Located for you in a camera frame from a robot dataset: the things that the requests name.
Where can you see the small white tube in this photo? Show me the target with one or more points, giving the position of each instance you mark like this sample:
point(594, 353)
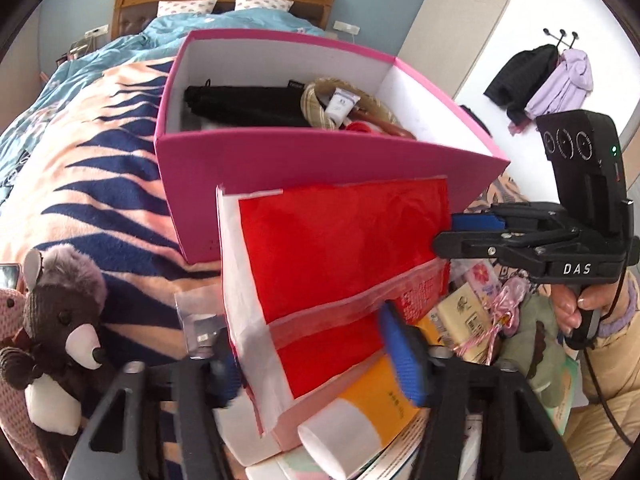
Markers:
point(340, 105)

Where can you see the blue floral duvet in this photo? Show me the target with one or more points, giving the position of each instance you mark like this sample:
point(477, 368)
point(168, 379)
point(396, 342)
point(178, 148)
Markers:
point(60, 85)

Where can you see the beige soap pack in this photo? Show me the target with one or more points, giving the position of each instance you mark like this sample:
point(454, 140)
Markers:
point(460, 320)

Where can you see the pink cardboard box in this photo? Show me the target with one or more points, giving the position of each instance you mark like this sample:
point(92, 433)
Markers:
point(300, 170)

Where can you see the white dotted pillow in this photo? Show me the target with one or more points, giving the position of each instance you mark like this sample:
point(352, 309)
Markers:
point(264, 1)
point(187, 7)

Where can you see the orange navy patterned blanket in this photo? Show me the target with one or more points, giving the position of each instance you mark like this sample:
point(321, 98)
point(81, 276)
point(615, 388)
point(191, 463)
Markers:
point(100, 160)

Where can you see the beige padded coat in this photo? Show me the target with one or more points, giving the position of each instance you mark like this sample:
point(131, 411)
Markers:
point(610, 410)

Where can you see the purple hanging jacket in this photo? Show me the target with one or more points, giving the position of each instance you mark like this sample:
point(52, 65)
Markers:
point(565, 85)

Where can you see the grey brown teddy bear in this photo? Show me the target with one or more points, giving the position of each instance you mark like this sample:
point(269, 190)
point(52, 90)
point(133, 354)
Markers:
point(55, 310)

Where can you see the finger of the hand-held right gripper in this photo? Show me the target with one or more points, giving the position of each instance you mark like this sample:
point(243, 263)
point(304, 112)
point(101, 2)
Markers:
point(475, 222)
point(480, 250)

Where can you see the white wall socket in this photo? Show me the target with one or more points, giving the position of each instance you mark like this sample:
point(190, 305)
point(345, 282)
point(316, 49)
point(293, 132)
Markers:
point(96, 31)
point(347, 27)

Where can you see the pale green booklet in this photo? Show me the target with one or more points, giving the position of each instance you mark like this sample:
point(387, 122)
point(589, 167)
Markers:
point(567, 400)

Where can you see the red plastic tool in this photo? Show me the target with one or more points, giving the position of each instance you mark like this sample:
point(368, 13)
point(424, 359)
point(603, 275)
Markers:
point(357, 126)

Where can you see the pink ribboned lollipop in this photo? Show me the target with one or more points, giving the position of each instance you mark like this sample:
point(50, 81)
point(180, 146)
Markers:
point(510, 295)

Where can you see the black folded umbrella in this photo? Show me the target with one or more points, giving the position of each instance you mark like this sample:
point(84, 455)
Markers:
point(240, 105)

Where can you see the pink floral packet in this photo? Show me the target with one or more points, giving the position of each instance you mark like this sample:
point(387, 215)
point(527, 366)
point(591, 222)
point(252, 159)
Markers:
point(482, 277)

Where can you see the clear plastic bag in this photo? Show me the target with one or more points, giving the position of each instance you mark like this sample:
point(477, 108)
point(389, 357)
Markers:
point(200, 315)

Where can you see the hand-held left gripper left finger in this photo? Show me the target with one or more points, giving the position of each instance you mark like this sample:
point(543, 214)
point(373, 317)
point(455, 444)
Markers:
point(225, 377)

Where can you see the person's right forearm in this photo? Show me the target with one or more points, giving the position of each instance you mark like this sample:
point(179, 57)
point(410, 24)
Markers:
point(622, 317)

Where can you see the white flat box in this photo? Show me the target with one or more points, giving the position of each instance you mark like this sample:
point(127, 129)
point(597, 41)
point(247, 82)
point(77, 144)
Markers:
point(250, 435)

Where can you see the black hanging jacket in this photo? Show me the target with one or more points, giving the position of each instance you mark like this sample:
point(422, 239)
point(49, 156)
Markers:
point(525, 80)

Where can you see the person's right hand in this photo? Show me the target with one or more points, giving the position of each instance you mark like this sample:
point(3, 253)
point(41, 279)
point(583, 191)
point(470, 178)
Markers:
point(562, 310)

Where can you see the green plush dinosaur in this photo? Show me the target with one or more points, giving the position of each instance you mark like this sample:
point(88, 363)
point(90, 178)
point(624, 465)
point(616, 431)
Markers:
point(530, 345)

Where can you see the orange and white tube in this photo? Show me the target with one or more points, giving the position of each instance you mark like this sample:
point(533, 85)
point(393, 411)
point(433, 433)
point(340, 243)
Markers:
point(370, 410)

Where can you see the black wall coat hooks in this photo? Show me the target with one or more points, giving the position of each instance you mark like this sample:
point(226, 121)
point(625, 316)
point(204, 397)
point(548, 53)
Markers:
point(561, 37)

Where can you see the red and white box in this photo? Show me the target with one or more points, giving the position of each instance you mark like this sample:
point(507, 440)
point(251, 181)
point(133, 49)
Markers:
point(325, 250)

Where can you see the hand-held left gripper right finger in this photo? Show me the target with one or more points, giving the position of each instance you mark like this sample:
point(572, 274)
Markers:
point(405, 355)

